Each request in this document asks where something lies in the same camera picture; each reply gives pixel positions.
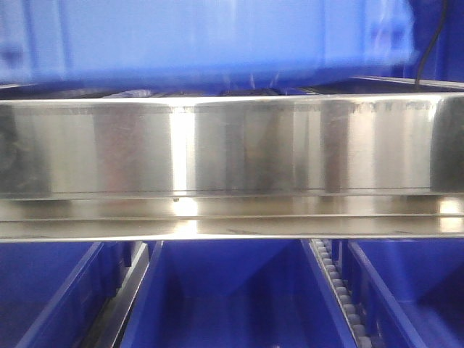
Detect light blue plastic bin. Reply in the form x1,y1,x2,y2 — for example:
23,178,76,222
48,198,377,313
1,1,415,91

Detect white roller conveyor track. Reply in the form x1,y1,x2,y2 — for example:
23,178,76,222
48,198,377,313
309,239,373,348

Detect blue bin lower centre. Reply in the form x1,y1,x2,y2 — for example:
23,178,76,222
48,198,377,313
121,239,355,347

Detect blue bin lower right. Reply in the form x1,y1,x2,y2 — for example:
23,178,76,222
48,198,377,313
331,239,463,347

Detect blue bin lower left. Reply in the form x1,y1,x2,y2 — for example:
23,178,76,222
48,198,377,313
1,242,133,347

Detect dark blue bin upper right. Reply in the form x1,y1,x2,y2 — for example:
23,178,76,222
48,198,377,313
403,1,463,82

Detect stainless steel shelf rail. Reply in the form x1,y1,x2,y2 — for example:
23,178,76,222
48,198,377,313
1,93,463,242

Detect steel divider rail left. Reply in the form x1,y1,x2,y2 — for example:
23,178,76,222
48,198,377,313
81,241,149,347

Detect black cable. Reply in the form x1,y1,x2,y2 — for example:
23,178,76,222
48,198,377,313
414,0,450,86

